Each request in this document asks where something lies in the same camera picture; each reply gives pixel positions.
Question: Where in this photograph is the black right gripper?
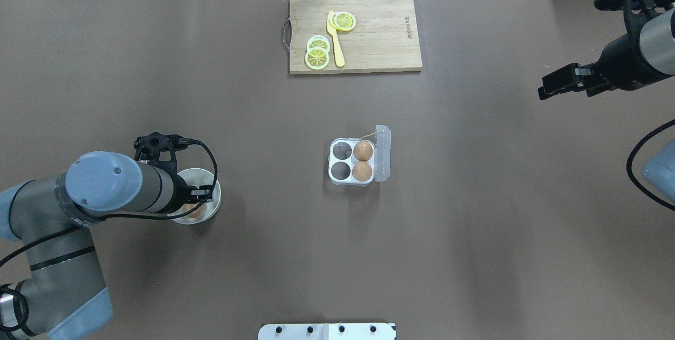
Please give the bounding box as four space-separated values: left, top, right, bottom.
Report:
537 34 657 101

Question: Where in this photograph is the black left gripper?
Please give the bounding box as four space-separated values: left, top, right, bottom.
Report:
171 171 213 213

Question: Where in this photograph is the brown egg from bowl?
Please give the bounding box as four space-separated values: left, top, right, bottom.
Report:
182 203 207 221

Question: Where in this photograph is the clear plastic egg box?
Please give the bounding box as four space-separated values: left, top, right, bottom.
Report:
327 124 391 187

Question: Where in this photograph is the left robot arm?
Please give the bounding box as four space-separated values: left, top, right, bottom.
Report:
2 152 217 339

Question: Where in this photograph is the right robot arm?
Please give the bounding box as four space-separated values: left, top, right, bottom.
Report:
537 10 674 211

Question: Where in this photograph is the brown egg in box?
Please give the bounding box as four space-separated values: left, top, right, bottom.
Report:
353 141 374 162
352 161 373 182

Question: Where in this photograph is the white bowl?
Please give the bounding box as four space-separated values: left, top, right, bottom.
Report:
171 168 221 225

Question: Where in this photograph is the wooden cutting board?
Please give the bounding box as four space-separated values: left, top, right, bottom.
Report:
288 0 422 75

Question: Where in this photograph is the lemon slice beside knife blade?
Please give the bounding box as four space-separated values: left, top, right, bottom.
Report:
329 11 357 32

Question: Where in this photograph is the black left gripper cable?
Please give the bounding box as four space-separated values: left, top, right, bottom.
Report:
0 139 219 340

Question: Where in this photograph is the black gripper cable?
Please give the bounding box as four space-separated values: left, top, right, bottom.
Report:
0 139 219 340
626 119 675 213

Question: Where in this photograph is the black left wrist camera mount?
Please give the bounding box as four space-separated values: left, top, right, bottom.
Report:
132 132 189 174

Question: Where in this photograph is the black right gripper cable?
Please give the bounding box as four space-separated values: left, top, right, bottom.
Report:
626 119 675 213

